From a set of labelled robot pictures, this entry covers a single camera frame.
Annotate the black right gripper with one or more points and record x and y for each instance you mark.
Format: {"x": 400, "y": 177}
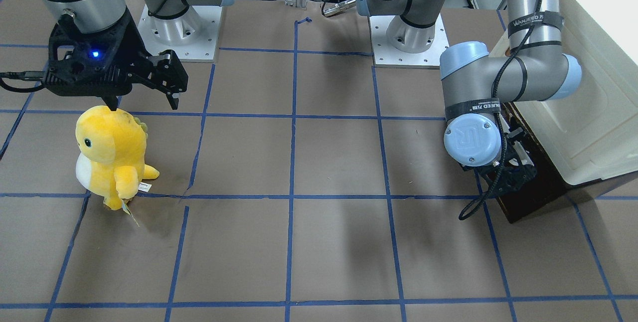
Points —
{"x": 132, "y": 47}

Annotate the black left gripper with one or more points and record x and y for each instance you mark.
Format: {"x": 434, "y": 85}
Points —
{"x": 518, "y": 148}

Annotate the dark brown wooden drawer cabinet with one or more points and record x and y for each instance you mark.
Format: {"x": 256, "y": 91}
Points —
{"x": 547, "y": 185}

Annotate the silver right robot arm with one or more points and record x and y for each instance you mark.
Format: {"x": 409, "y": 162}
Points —
{"x": 92, "y": 16}

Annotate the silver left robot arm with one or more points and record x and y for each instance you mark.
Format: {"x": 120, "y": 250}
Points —
{"x": 475, "y": 85}

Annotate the yellow plush dinosaur toy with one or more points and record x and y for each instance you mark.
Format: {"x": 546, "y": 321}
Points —
{"x": 112, "y": 158}

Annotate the cream plastic storage box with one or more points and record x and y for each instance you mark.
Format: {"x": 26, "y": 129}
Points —
{"x": 592, "y": 134}

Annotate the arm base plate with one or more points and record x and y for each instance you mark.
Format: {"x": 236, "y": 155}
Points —
{"x": 193, "y": 36}
{"x": 397, "y": 45}

